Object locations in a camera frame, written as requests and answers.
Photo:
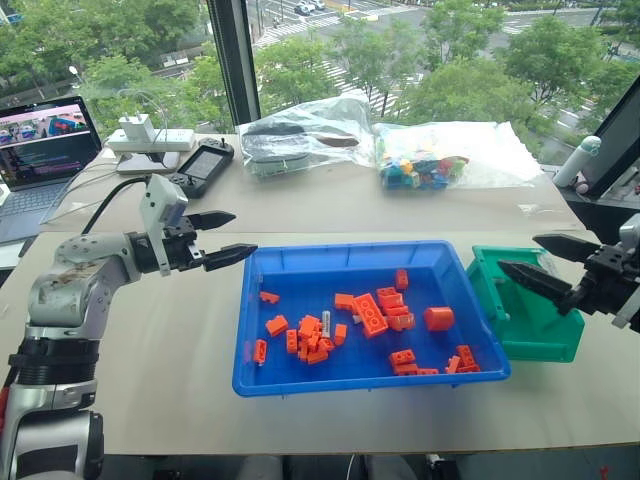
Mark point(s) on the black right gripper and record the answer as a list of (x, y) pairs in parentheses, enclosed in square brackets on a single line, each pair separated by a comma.
[(610, 280)]

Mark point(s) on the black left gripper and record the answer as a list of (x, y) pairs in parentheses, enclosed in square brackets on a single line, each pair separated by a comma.
[(181, 250)]

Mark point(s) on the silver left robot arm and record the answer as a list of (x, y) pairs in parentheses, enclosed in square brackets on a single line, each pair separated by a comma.
[(65, 295)]

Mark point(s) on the green plastic bin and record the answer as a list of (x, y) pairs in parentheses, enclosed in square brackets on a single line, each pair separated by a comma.
[(530, 330)]

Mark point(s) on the bag of colourful bricks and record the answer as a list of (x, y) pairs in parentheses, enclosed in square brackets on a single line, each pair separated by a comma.
[(425, 160)]

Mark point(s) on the black handheld game console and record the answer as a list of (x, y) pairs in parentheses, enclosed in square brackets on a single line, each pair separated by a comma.
[(202, 167)]

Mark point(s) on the small orange building block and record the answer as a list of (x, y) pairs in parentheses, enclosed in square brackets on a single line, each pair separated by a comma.
[(401, 318), (276, 326), (406, 369), (306, 347), (318, 356), (340, 334), (260, 351), (292, 341), (326, 344), (403, 357), (452, 365), (390, 296), (468, 357), (428, 371), (310, 325), (269, 298), (401, 279), (343, 301)]

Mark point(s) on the blue plastic tray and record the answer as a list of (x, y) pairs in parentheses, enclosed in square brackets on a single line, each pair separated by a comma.
[(300, 280)]

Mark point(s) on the white bottle with teal cap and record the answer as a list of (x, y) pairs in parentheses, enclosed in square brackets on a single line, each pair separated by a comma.
[(575, 162)]

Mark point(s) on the white power strip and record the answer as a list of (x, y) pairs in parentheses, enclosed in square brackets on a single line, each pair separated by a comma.
[(170, 140)]

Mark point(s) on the clear bag with dark items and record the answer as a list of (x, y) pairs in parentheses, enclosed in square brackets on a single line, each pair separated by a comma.
[(300, 145)]

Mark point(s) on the black monitor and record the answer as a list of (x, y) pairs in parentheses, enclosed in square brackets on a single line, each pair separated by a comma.
[(617, 145)]

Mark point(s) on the white plug-in charger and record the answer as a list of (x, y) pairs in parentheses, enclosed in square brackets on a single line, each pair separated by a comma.
[(136, 127)]

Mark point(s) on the orange plastic toy brick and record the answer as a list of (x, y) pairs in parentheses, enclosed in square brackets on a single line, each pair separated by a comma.
[(370, 315)]

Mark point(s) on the grey open laptop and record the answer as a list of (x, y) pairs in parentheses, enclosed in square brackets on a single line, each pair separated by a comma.
[(45, 145)]

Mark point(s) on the white paper sheet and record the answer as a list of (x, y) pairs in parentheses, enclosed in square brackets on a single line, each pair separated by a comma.
[(12, 255)]

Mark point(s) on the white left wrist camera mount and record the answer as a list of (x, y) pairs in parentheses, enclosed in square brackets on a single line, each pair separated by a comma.
[(159, 200)]

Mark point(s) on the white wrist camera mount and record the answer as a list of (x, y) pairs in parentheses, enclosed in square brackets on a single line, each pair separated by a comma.
[(159, 200), (630, 227)]

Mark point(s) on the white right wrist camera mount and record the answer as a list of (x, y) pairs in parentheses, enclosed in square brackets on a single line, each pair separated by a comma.
[(630, 227)]

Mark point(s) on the black window frame post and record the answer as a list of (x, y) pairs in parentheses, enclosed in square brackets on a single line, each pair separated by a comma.
[(232, 65)]

